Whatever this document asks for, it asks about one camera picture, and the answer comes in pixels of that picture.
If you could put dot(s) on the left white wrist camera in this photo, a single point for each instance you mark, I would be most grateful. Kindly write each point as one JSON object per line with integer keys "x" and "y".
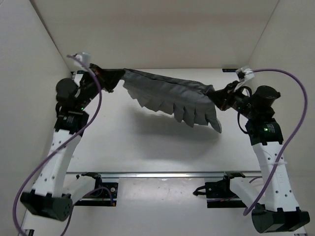
{"x": 80, "y": 59}

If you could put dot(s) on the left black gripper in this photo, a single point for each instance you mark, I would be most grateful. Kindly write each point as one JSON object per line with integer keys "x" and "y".
{"x": 111, "y": 76}

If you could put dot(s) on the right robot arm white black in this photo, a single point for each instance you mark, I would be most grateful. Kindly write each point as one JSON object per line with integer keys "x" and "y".
{"x": 274, "y": 209}

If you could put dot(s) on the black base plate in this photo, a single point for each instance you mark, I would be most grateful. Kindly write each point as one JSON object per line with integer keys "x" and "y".
{"x": 218, "y": 195}
{"x": 105, "y": 196}

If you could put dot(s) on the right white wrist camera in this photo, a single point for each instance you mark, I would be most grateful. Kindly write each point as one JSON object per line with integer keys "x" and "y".
{"x": 244, "y": 75}

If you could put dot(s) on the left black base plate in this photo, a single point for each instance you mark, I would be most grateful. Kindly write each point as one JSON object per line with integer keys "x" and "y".
{"x": 105, "y": 196}

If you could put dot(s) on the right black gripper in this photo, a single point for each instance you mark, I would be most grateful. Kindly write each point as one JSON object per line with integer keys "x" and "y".
{"x": 221, "y": 98}

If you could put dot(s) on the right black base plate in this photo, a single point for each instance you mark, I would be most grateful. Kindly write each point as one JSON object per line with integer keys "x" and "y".
{"x": 218, "y": 195}

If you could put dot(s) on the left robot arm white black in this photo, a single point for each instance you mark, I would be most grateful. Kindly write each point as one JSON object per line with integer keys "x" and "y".
{"x": 48, "y": 197}

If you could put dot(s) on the aluminium front rail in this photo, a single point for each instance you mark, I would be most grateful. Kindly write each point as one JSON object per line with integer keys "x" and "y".
{"x": 214, "y": 174}

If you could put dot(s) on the grey pleated skirt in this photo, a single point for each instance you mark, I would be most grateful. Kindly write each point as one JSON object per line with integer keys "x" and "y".
{"x": 186, "y": 100}

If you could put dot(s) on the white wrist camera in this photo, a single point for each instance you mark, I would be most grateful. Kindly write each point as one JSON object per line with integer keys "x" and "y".
{"x": 244, "y": 75}
{"x": 80, "y": 59}

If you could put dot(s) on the right blue corner label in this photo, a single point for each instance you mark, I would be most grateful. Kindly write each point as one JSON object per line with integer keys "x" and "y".
{"x": 229, "y": 70}

